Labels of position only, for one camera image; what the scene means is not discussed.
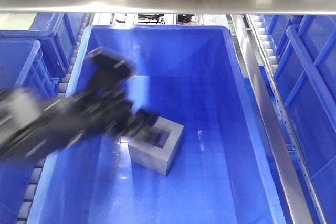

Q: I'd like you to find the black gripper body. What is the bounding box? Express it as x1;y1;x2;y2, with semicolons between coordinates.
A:
65;87;135;143

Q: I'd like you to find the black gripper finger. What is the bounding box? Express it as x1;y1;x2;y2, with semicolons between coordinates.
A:
123;109;159;140

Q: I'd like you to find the gray hollow foam base block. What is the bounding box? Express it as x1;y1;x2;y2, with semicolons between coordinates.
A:
128;117;184;176

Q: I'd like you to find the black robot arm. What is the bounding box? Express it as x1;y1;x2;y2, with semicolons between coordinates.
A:
1;89;159;161

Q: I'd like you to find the blue bin left neighbour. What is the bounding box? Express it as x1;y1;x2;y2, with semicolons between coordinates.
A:
1;13;91;223

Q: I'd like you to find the blue bin neighbour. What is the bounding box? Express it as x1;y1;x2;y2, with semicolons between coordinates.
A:
1;13;91;223
254;15;335;223

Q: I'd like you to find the blue target bin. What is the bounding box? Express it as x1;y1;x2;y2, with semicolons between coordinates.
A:
27;25;286;223

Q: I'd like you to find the blue bin right neighbour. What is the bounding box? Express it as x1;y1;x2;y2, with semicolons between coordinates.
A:
254;15;335;223

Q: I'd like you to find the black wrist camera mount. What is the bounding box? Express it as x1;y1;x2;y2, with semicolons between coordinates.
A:
85;47;135;93

